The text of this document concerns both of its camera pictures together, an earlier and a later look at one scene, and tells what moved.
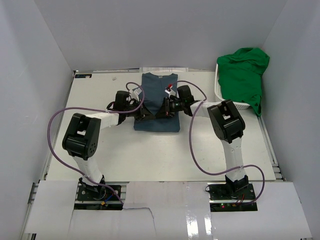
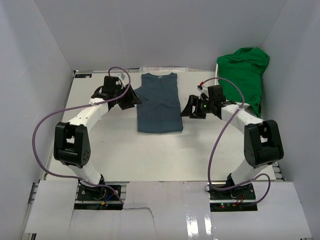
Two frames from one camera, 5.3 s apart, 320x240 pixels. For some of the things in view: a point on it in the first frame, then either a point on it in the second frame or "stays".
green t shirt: [240, 75] stays
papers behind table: [163, 69] stays
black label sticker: [83, 76] stays
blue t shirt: [153, 95] stays
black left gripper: [144, 114] -> [132, 99]
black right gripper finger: [164, 110] -> [194, 108]
